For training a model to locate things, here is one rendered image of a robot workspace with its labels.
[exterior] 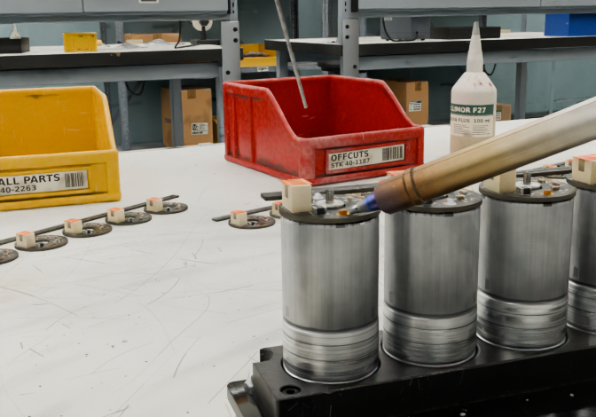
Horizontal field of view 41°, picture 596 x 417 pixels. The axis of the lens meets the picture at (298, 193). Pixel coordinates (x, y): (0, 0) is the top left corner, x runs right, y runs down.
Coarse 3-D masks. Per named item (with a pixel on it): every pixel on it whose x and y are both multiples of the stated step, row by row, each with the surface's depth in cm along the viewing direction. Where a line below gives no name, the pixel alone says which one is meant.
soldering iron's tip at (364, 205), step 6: (366, 198) 18; (372, 198) 18; (360, 204) 18; (366, 204) 18; (372, 204) 18; (348, 210) 18; (354, 210) 18; (360, 210) 18; (366, 210) 18; (372, 210) 18; (378, 210) 18
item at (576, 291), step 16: (576, 192) 22; (592, 192) 21; (576, 208) 22; (592, 208) 21; (576, 224) 22; (592, 224) 21; (576, 240) 22; (592, 240) 21; (576, 256) 22; (592, 256) 21; (576, 272) 22; (592, 272) 21; (576, 288) 22; (592, 288) 22; (576, 304) 22; (592, 304) 22; (576, 320) 22; (592, 320) 22
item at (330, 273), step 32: (288, 224) 19; (320, 224) 18; (352, 224) 18; (288, 256) 19; (320, 256) 18; (352, 256) 18; (288, 288) 19; (320, 288) 19; (352, 288) 19; (288, 320) 19; (320, 320) 19; (352, 320) 19; (288, 352) 20; (320, 352) 19; (352, 352) 19
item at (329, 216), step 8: (312, 200) 20; (320, 200) 20; (344, 200) 20; (352, 200) 20; (360, 200) 19; (280, 208) 19; (312, 208) 19; (320, 208) 18; (344, 208) 19; (288, 216) 19; (296, 216) 18; (304, 216) 18; (312, 216) 18; (320, 216) 18; (328, 216) 18; (336, 216) 18; (344, 216) 18; (352, 216) 18; (360, 216) 18; (368, 216) 18
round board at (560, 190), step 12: (516, 180) 22; (540, 180) 21; (552, 180) 22; (480, 192) 21; (492, 192) 20; (516, 192) 20; (528, 192) 20; (540, 192) 20; (552, 192) 20; (564, 192) 20
